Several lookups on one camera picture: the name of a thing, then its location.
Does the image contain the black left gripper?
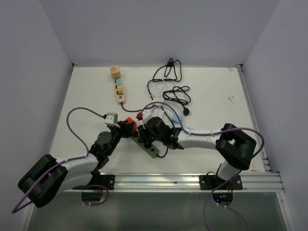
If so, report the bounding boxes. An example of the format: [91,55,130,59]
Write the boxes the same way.
[106,120,134,155]

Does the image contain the red cube adapter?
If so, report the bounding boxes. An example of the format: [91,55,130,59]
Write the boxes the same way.
[125,117,137,135]

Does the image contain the white Honor USB charger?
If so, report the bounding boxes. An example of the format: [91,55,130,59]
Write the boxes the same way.
[153,108,165,119]

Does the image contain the green power strip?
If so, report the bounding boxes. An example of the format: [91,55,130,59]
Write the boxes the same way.
[131,131,159,159]

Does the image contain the thin light blue USB cable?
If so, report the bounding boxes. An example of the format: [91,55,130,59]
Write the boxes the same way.
[146,79,183,106]

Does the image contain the light blue USB charger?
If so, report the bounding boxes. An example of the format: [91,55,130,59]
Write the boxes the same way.
[172,115,182,124]

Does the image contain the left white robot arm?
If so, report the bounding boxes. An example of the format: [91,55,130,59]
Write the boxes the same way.
[17,120,136,208]

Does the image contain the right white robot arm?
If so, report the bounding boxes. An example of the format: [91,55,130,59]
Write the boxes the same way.
[138,117,257,189]

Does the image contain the black plug head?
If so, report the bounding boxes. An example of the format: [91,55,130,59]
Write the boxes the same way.
[183,108,190,116]

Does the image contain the beige power strip red sockets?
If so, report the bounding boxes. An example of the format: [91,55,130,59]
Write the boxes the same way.
[114,78,126,104]

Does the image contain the yellow USB charger cube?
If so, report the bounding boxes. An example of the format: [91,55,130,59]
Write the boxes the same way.
[116,85,124,95]

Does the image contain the beige wooden cube adapter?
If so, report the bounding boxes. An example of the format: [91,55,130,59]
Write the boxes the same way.
[110,65,121,79]

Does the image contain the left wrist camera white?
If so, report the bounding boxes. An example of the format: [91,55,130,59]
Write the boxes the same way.
[104,113,119,128]

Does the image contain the black cable of beige strip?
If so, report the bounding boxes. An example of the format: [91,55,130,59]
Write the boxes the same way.
[120,102,145,113]

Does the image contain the black cable of green strip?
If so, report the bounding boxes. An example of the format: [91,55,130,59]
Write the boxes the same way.
[146,57,193,159]

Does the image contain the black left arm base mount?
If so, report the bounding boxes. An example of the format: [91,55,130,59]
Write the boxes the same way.
[73,170,116,190]

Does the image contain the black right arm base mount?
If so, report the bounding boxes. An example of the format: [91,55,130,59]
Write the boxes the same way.
[199,164,243,191]

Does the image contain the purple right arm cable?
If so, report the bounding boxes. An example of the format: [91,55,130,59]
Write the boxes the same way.
[141,102,267,231]

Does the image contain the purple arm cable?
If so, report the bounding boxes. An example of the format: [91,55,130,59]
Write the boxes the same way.
[141,102,267,231]
[11,107,106,214]

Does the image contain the aluminium rail table edge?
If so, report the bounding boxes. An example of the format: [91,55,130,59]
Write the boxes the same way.
[59,173,284,193]

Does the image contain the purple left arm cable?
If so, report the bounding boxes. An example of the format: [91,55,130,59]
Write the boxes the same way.
[11,107,106,214]

